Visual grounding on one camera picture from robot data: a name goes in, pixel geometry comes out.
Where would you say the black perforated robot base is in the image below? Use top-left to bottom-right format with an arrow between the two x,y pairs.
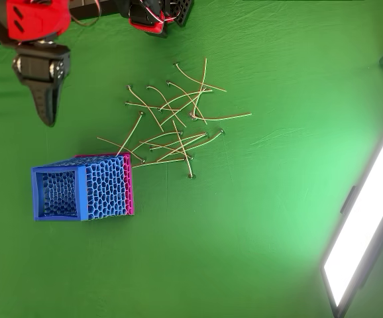
164,0 -> 195,28

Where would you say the blue magenta lattice basket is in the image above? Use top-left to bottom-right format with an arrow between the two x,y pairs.
30,152 -> 136,222

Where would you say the green cloth with black rim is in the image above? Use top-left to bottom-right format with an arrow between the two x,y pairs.
0,0 -> 383,318

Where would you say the white LED light panel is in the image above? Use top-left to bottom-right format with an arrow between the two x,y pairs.
319,131 -> 383,318

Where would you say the red white servo cable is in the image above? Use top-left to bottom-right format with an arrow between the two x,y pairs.
70,0 -> 103,28

